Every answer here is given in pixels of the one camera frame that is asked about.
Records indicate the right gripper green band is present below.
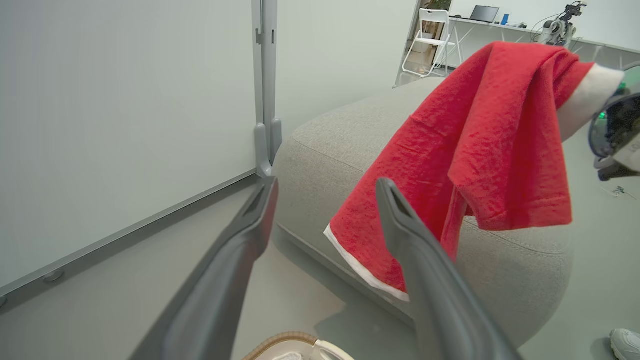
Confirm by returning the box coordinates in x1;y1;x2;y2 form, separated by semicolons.
588;64;640;182

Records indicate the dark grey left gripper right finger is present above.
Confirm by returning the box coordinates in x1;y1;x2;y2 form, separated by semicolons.
376;177;523;360

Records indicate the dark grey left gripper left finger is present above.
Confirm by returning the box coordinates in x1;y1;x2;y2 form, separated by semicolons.
130;176;279;360

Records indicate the red garment with white trim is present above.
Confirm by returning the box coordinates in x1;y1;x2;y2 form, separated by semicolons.
323;41;626;303

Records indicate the beige basket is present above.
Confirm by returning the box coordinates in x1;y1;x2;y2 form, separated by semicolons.
242;331;356;360

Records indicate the white desk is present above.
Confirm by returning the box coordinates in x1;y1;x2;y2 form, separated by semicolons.
447;16;640;71

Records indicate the dark laptop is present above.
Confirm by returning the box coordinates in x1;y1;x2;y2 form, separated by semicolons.
469;5;500;24

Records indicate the white sneaker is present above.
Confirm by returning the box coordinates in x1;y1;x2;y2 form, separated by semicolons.
609;328;640;360

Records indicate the white folding chair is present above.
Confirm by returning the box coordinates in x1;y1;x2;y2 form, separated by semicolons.
401;8;457;79

